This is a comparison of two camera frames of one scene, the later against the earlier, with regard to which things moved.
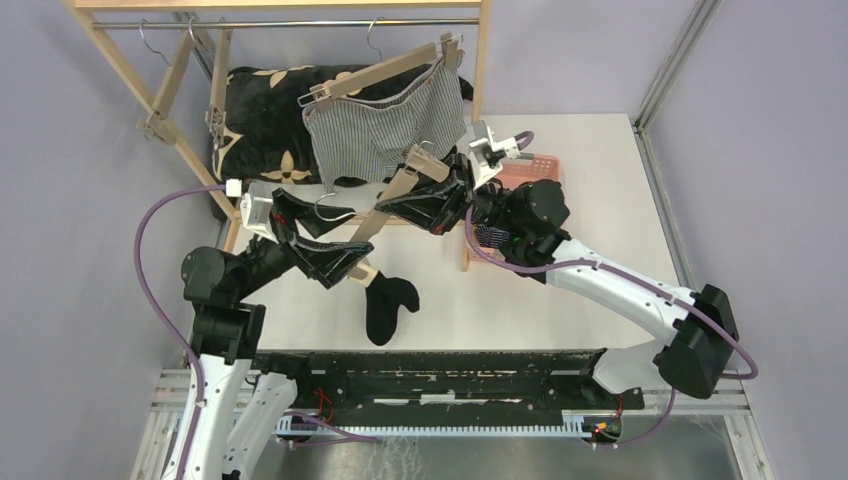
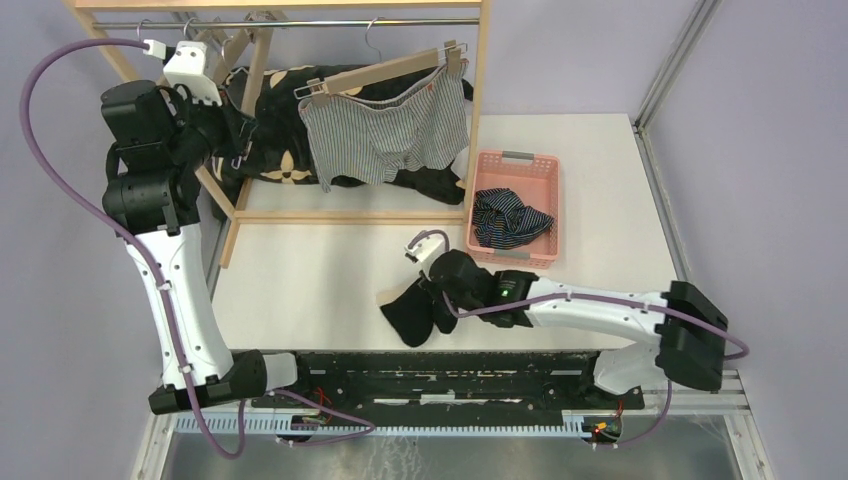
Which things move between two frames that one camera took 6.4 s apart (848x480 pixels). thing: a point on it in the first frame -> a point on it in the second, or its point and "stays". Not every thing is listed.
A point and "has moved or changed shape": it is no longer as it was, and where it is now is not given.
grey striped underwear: (380, 133) stays
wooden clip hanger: (157, 124) -> (139, 29)
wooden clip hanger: (419, 162) -> (259, 26)
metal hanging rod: (151, 25) stays
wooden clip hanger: (216, 114) has moved or changed shape
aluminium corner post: (689, 34) stays
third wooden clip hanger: (324, 95) stays
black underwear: (383, 296) -> (415, 311)
